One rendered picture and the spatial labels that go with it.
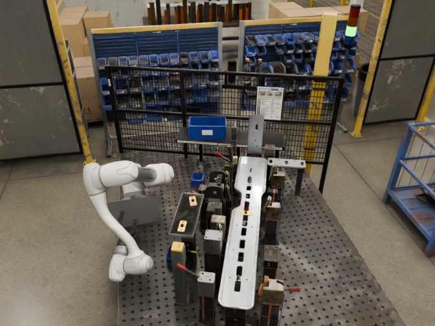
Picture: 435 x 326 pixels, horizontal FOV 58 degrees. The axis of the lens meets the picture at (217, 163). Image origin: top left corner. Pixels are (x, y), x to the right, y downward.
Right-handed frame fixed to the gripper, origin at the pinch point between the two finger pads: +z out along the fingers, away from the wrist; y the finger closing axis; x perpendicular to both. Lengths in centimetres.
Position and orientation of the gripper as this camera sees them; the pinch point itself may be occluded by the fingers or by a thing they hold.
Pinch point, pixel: (129, 217)
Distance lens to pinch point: 266.0
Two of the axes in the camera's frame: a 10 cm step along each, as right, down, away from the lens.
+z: 0.9, -8.6, 4.9
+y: 4.7, 4.7, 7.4
